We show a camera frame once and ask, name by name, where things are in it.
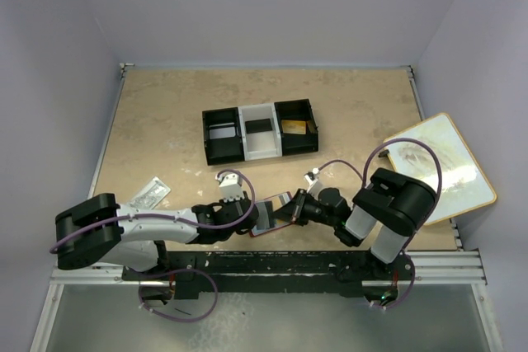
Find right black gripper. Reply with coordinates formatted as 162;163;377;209
271;188;337;228

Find red leather card holder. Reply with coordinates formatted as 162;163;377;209
249;191;292;237

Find black white three-compartment tray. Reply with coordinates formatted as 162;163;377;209
202;99;319;166

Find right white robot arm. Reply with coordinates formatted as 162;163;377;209
273;168;437;279

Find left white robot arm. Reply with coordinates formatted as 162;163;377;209
50;193;259;279

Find white card in tray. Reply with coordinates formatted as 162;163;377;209
209;126;237;140

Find gold card in tray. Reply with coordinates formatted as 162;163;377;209
281;120;307;135

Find black card in tray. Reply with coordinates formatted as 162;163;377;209
244;119;273;134

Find small printed plastic packet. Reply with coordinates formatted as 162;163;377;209
128;176;171;209

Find wooden framed whiteboard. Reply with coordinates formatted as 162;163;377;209
388;113;497;225

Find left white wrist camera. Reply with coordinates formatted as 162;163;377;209
217;172;244;202

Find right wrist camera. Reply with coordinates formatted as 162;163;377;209
304;167;324;199

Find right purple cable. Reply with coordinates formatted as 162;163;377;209
313;137;443;312

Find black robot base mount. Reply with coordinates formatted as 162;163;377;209
122;251;416;300

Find aluminium frame rail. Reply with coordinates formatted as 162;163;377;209
31;221;504;351

